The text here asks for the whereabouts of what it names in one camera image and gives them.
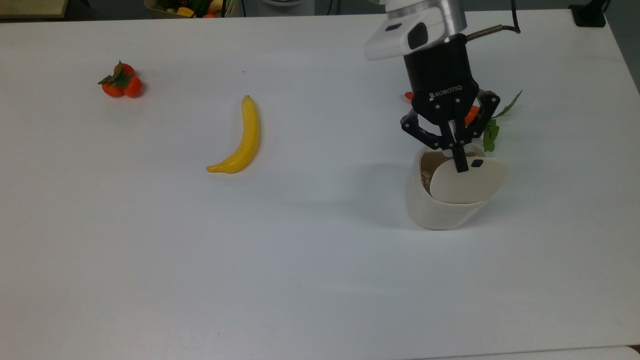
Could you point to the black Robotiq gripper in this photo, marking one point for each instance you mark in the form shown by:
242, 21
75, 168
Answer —
442, 75

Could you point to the yellow toy banana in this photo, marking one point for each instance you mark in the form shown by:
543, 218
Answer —
248, 140

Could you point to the beige garbage bin with lid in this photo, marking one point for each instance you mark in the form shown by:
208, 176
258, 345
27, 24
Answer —
450, 215

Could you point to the orange toy carrot green leaves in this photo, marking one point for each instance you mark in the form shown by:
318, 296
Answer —
490, 136

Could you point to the tan wooden board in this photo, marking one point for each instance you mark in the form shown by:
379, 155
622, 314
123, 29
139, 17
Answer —
30, 7

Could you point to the toy orange cluster with leaves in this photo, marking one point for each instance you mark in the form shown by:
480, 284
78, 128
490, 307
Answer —
132, 87

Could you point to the box of toy fruit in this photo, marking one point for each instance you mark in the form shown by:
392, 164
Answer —
200, 7

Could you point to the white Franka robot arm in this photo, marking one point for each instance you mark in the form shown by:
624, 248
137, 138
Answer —
400, 30

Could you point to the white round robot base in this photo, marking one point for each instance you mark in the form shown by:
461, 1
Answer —
287, 6

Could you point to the black table clamp mount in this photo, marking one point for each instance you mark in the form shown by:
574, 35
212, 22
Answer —
590, 15

